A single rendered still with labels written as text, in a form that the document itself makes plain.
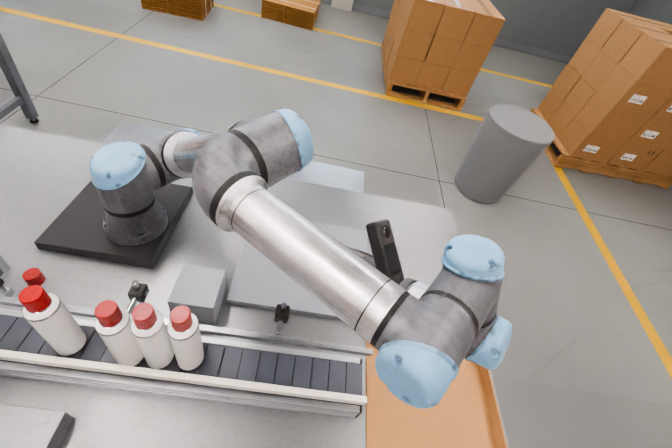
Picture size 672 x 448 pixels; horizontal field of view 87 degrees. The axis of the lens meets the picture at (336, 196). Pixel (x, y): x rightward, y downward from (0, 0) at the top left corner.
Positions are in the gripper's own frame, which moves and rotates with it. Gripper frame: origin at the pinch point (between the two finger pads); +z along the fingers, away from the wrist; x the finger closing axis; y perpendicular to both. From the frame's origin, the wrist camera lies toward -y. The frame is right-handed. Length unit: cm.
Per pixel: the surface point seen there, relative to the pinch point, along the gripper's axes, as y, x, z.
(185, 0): -120, 148, 358
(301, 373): 28.7, -0.9, -0.3
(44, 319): 14.3, -39.0, 24.8
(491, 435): 38, 28, -34
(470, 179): 4, 212, 44
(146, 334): 14.8, -27.9, 12.3
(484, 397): 34, 33, -30
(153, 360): 24.4, -24.5, 16.8
